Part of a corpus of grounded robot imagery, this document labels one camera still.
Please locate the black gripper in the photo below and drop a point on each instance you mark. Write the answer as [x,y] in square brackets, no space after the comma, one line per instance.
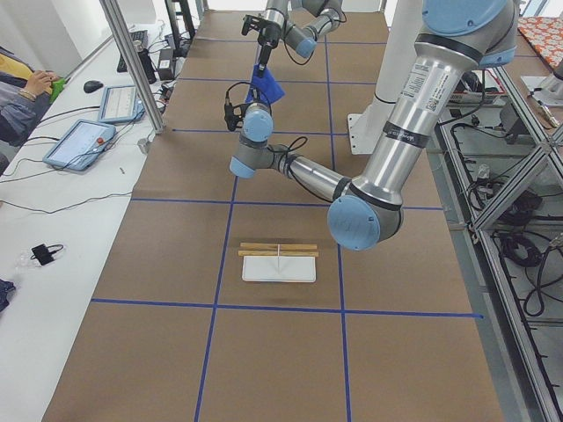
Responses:
[266,39]

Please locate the teach pendant tablet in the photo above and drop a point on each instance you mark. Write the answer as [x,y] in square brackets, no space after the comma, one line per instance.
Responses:
[80,146]
[120,104]

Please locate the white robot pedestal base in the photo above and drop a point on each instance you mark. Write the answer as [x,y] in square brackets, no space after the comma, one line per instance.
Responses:
[399,55]

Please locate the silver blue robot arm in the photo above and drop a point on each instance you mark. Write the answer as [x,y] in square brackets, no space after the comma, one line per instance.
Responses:
[455,37]
[303,39]

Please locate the black computer mouse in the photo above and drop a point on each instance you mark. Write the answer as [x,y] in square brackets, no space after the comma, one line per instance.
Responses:
[92,86]

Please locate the aluminium frame post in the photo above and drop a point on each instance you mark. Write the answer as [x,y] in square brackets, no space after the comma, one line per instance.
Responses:
[126,47]

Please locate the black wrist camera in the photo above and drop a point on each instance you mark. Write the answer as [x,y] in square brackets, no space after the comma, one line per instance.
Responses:
[252,23]
[233,114]

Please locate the person hand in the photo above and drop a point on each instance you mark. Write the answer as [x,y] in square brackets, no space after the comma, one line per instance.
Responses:
[40,81]

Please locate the far teach pendant tablet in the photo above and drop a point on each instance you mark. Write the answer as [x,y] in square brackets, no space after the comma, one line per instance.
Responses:
[120,104]

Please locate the blue towel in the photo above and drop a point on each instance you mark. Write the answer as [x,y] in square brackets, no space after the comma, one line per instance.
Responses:
[266,85]

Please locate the white towel rack with wooden bars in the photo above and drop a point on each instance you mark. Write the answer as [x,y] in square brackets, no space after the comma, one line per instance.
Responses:
[294,263]

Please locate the near teach pendant tablet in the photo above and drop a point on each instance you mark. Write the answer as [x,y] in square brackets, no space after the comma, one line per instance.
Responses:
[80,146]

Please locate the small black adapter with cable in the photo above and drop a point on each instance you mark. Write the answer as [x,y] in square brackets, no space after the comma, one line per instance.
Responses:
[45,254]

